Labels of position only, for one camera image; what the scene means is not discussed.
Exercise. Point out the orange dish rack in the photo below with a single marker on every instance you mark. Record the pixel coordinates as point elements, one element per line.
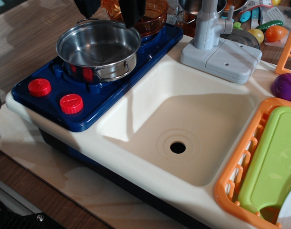
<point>227,187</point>

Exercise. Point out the grey toy faucet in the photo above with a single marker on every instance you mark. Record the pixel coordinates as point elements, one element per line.
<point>210,53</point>

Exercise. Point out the left red stove knob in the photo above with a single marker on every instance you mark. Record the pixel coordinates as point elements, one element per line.
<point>39,87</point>

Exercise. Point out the steel pot behind faucet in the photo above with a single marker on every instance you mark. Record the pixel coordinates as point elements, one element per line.
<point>188,10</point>

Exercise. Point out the white toy spatula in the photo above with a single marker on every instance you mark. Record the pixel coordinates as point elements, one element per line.
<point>275,13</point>

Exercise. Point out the green toy cucumber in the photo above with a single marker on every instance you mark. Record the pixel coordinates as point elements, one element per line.
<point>265,26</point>

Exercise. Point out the yellow toy potato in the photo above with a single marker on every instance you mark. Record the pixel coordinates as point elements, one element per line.
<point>258,34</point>

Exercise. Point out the cream toy sink unit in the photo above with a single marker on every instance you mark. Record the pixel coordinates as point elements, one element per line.
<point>168,138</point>

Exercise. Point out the stainless steel pan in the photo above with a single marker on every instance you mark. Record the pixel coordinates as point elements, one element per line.
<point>99,51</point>

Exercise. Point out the orange wire rack piece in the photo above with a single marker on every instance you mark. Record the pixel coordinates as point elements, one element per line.
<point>284,57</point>

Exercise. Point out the right red stove knob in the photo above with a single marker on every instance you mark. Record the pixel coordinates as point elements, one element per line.
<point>71,104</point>

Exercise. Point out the orange toy tomato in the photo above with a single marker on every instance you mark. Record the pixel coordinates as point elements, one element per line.
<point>275,33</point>

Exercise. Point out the green cutting board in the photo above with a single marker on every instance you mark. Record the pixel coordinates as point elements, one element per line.
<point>268,179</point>

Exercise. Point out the orange transparent pot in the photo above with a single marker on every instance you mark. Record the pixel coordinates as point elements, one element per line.
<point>151,23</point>

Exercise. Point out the steel pot lid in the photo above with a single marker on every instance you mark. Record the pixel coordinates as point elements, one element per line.
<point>242,37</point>

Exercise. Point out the red stove knob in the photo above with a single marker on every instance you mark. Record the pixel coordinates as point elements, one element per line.
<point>39,87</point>
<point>71,104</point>

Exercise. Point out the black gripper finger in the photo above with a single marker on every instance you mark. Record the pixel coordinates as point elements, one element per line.
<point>132,11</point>
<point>87,7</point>

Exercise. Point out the black bracket with screw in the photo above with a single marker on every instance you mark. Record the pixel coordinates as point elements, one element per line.
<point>12,220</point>

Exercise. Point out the blue toy stove top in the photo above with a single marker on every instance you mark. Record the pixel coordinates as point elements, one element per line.
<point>97,98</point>

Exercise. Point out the teal toy utensil handle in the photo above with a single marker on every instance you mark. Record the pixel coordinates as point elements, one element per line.
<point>245,16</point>

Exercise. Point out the white plate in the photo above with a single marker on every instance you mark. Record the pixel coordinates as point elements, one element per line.
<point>284,217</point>

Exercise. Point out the purple toy vegetable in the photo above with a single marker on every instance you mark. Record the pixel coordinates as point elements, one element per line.
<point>281,87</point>

